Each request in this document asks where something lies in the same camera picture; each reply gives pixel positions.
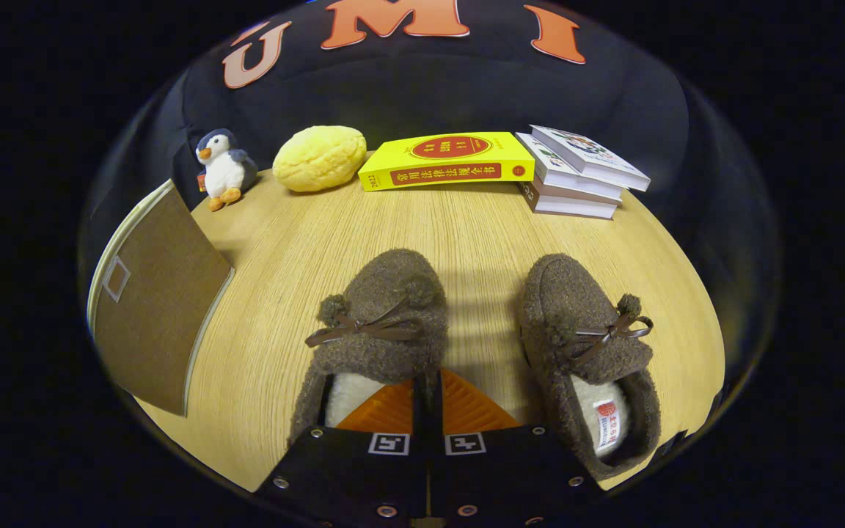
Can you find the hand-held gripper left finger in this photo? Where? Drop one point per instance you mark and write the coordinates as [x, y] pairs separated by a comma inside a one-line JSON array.
[[342, 477]]

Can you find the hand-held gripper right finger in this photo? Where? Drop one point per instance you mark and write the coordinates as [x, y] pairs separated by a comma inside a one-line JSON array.
[[510, 477]]

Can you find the brown fuzzy shoe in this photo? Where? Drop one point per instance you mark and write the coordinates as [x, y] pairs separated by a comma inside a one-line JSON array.
[[562, 293], [386, 279]]

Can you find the brown fabric storage box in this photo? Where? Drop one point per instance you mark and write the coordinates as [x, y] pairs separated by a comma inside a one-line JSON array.
[[158, 308]]

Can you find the yellow plush bun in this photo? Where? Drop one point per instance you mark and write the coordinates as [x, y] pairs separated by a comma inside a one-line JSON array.
[[320, 158]]

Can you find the plush penguin toy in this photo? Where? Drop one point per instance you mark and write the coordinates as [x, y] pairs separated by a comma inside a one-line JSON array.
[[224, 172]]

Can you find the thick yellow book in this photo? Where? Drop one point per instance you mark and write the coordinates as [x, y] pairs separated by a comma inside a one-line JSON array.
[[430, 158]]

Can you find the white book with illustrated cover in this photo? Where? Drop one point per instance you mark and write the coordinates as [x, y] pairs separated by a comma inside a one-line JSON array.
[[584, 154]]

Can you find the black backdrop cloth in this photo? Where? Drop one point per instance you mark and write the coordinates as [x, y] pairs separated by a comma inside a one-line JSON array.
[[430, 88]]

